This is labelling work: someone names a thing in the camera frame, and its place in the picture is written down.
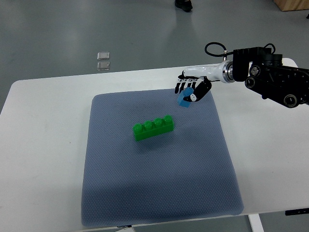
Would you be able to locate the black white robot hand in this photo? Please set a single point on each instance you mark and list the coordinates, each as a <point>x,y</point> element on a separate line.
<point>200,78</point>

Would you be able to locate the blue toy block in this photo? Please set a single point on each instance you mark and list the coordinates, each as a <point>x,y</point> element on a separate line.
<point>181,98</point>

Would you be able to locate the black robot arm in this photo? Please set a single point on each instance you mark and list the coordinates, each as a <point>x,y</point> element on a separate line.
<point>263,72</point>

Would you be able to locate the green four-stud toy block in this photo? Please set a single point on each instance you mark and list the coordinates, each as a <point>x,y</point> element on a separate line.
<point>153,128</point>

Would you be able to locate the black shoe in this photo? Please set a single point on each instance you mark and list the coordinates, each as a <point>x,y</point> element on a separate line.
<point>185,5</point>

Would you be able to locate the lower metal floor plate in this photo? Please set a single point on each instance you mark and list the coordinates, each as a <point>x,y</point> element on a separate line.
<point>103,65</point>

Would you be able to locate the metal floor plate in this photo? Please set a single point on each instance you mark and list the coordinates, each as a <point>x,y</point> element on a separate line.
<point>103,55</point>
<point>103,65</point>

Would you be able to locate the grey-blue textured mat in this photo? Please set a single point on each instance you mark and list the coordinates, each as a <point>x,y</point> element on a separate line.
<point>183,174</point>

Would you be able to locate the upper metal floor plate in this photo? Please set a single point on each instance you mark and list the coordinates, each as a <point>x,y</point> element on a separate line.
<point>103,55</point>

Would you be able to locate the wooden box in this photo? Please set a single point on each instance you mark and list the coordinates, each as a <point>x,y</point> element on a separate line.
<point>292,5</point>

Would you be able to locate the white table leg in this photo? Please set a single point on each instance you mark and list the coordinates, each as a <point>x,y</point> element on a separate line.
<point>255,223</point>

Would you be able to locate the black table control panel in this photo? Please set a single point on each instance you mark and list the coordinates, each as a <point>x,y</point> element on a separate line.
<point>296,212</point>

